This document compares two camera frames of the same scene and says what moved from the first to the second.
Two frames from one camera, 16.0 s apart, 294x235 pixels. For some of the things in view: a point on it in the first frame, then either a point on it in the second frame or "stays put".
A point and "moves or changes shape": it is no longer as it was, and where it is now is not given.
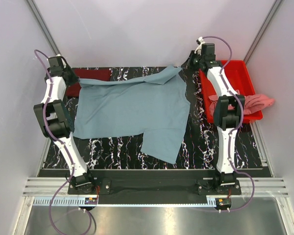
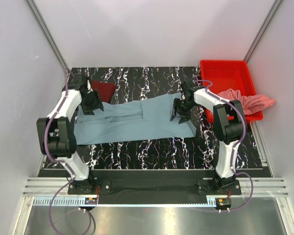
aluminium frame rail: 264,186 stays put
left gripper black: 75,79 -> 97,104
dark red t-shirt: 74,89 -> 105,89
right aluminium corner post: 269,18 stays put
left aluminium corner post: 37,13 stays put
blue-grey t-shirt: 154,105 moves or changes shape
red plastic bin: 237,75 stays put
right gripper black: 188,62 -> 185,115
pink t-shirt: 253,104 stays put
